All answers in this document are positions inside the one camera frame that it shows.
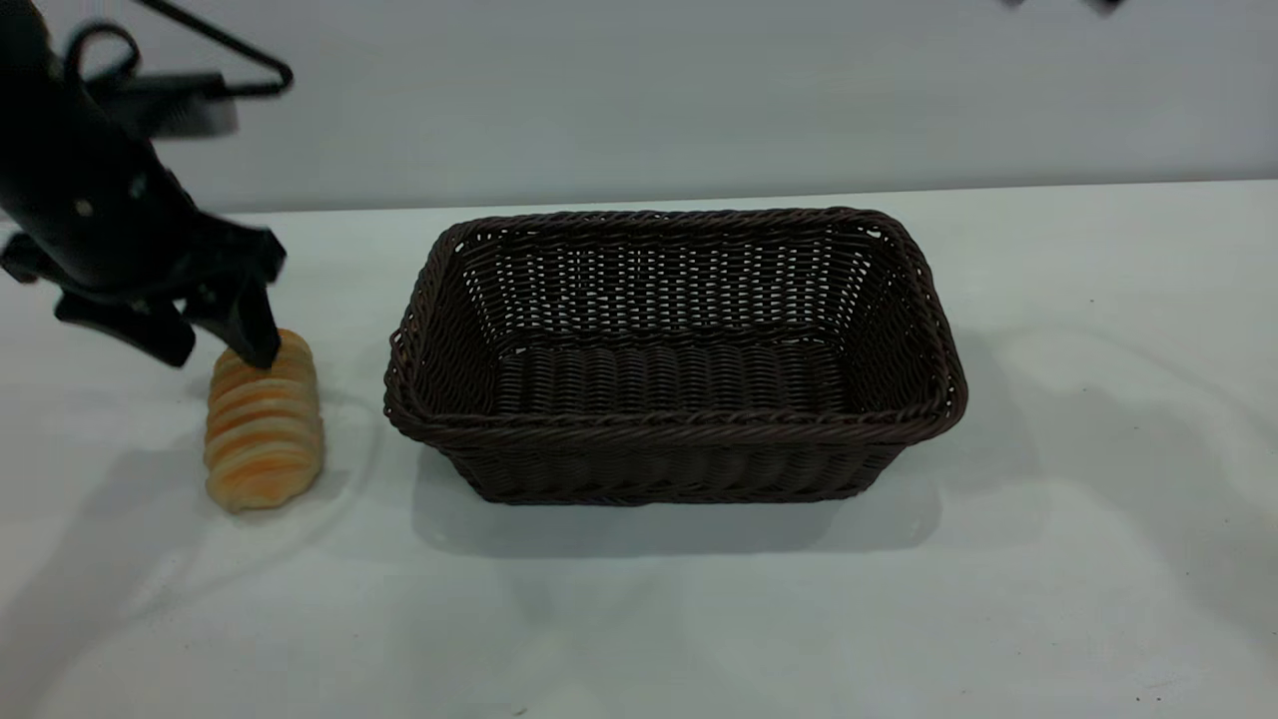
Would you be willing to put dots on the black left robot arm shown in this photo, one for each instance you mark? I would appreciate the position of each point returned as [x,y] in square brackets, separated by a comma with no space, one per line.
[25,50]

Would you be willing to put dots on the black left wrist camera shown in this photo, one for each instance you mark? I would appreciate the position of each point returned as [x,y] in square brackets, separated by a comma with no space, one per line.
[170,105]

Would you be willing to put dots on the ridged golden bread roll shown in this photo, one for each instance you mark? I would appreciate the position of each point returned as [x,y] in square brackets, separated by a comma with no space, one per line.
[265,439]

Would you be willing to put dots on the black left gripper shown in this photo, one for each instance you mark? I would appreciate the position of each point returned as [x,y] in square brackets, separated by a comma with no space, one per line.
[100,220]

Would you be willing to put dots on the black woven wicker basket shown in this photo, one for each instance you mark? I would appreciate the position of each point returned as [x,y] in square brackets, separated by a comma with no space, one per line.
[679,449]

